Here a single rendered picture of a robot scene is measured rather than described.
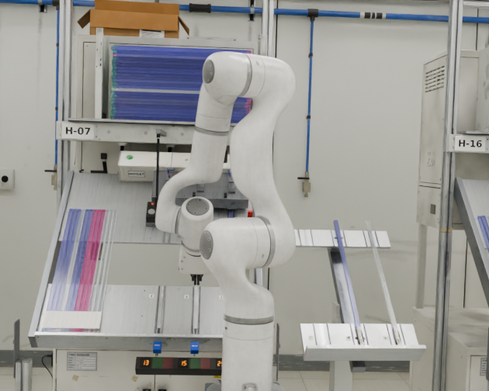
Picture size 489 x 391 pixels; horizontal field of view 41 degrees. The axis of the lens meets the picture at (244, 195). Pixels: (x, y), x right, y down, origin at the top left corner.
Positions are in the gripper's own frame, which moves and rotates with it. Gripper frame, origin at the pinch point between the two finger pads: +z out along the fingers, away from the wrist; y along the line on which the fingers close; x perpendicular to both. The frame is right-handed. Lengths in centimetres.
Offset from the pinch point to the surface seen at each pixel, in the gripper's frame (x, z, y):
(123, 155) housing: 60, 8, -28
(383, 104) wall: 190, 87, 105
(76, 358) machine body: -2, 47, -41
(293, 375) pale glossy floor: 70, 195, 55
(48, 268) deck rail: 12, 14, -48
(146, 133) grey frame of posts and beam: 65, 2, -20
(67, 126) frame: 66, 1, -49
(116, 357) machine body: -1, 46, -28
